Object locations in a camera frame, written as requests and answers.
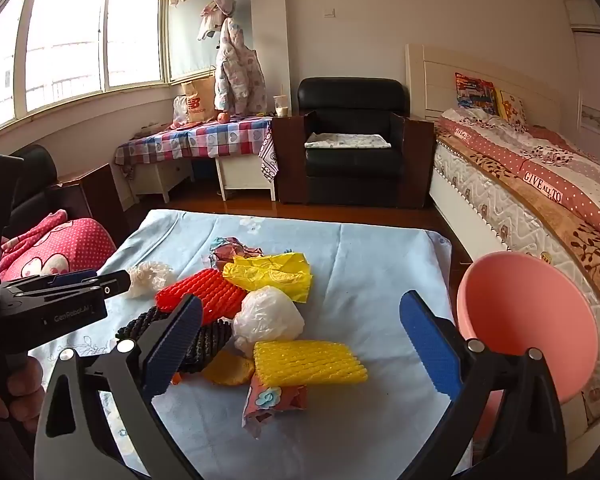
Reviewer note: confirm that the white seat cushion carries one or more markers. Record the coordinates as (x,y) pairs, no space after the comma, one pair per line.
(347,141)

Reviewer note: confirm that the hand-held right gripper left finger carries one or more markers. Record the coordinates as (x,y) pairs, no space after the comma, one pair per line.
(172,345)

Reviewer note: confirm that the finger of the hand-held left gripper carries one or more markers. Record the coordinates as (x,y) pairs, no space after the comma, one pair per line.
(111,285)
(72,278)

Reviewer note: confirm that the small orange peel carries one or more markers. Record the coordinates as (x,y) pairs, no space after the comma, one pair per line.
(177,378)

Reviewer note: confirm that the white plastic bag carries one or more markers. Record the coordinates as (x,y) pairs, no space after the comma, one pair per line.
(267,320)

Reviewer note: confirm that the pink flower print wrapper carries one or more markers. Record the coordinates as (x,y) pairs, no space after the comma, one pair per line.
(267,402)

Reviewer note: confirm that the checkered tablecloth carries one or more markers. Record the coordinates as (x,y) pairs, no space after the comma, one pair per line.
(210,140)

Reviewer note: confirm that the pink patterned jacket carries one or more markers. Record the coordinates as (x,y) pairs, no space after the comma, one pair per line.
(240,70)

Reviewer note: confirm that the light blue tablecloth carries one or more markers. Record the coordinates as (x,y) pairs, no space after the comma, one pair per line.
(360,260)

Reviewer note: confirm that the crumpled colourful wrapper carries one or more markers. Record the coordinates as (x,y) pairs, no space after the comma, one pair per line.
(230,250)

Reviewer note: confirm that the red foam fruit net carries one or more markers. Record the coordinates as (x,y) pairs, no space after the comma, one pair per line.
(207,292)

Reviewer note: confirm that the person's left hand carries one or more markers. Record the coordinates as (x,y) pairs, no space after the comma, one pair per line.
(26,390)

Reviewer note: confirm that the yellow plastic bag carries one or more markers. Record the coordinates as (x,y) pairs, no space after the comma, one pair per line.
(270,275)

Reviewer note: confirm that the white wardrobe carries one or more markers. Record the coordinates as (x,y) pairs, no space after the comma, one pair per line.
(597,85)

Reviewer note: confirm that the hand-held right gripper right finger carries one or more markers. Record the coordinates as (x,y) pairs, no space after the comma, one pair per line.
(425,340)

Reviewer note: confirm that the yellow pillow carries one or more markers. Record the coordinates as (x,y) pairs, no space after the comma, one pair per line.
(511,107)

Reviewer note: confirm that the colourful printed pillow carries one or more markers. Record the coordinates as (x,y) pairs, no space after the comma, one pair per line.
(475,92)

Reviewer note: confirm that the white desk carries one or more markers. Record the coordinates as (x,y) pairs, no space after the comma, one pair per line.
(245,177)

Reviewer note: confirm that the brown paper bag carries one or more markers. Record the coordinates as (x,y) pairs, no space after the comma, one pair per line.
(200,100)

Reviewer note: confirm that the red polka dot cushion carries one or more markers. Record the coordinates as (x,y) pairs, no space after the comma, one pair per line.
(55,245)

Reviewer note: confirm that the plastic drink cup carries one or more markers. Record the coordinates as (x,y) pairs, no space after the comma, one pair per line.
(280,106)

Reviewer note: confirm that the black armchair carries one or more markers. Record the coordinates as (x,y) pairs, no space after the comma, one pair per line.
(90,195)
(352,160)

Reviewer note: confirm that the pale blue roller blind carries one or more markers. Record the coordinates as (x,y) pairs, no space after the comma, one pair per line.
(195,35)

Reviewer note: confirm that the clear plastic bag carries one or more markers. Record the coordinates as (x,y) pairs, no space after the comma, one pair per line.
(180,112)

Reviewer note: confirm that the yellow foam fruit net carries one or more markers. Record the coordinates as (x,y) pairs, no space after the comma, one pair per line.
(310,362)

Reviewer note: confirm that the bed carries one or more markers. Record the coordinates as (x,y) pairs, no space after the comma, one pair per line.
(485,195)

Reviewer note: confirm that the pink patterned quilt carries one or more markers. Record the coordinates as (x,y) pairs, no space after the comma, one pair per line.
(545,170)

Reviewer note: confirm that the white pink cap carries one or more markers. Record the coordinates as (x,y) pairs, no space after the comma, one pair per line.
(210,22)

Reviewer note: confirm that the window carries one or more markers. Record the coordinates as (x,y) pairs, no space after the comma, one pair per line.
(65,35)

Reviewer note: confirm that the white headboard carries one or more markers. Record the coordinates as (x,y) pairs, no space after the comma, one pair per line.
(435,80)

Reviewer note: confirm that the white foam fruit net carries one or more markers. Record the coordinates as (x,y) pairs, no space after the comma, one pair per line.
(150,277)

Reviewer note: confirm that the black foam fruit net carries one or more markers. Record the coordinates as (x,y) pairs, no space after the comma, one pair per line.
(211,342)

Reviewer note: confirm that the pink plastic basin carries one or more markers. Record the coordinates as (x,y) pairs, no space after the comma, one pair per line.
(525,305)

